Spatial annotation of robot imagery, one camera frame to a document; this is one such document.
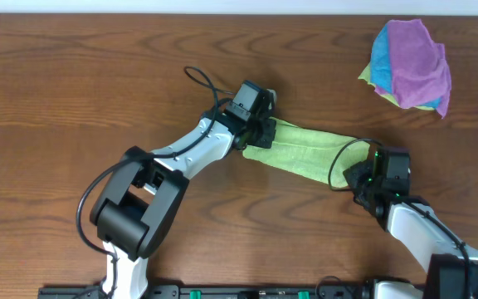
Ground black cable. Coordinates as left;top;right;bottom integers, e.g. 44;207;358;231
327;138;472;299
76;66;236;299

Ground blue microfiber cloth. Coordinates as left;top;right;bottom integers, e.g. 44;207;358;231
369;22;443;110

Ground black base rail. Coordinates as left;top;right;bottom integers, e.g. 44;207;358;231
37;282;427;299

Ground light green microfiber cloth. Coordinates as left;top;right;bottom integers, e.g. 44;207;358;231
242;119;369;188

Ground purple microfiber cloth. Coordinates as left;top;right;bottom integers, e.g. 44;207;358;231
373;18;452;120

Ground green cloth under pile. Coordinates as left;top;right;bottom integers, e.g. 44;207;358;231
358;61;436;112

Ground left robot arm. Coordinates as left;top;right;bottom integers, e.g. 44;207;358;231
90;113;276;298

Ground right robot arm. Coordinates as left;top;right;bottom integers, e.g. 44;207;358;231
344;160;478;298

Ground right black cable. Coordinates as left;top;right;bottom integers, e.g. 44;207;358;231
327;138;472;299

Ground left black cable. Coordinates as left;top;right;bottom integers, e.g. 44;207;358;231
76;66;236;299

